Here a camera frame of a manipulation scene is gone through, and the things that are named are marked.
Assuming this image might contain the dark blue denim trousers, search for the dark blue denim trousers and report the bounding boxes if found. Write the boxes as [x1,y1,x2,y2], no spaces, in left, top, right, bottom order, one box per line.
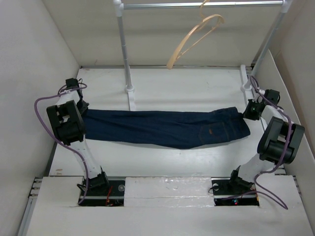
[83,107,251,149]

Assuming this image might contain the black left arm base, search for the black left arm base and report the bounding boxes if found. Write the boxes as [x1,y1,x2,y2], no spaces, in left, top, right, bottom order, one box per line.
[77,178,126,207]

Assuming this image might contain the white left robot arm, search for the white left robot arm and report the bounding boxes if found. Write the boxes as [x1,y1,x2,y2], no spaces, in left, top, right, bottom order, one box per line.
[46,78,110,195]

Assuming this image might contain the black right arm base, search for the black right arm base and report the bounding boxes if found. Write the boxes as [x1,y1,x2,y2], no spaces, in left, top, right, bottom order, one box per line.
[208,177,259,207]

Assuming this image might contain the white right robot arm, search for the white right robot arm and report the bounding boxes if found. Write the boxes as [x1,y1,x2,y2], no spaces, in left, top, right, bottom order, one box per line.
[227,89,305,194]

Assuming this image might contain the metal clothes rack frame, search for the metal clothes rack frame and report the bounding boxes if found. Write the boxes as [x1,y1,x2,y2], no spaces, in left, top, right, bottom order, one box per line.
[113,0,293,111]

